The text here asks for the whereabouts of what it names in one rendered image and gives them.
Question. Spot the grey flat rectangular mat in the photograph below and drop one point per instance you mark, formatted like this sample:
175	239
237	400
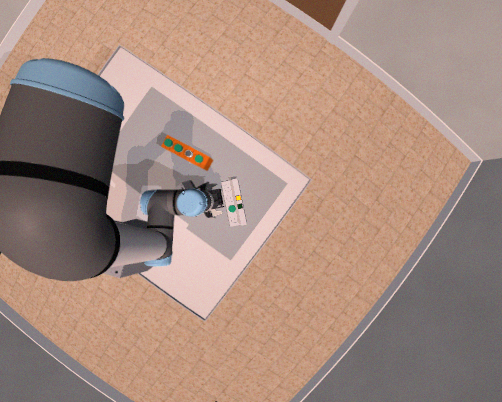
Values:
143	164

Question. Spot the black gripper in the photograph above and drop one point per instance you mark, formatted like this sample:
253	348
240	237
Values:
213	212

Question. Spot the orange test tube rack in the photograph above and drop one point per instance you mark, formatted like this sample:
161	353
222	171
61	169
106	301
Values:
204	165

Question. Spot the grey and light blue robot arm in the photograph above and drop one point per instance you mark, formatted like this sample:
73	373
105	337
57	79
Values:
59	129

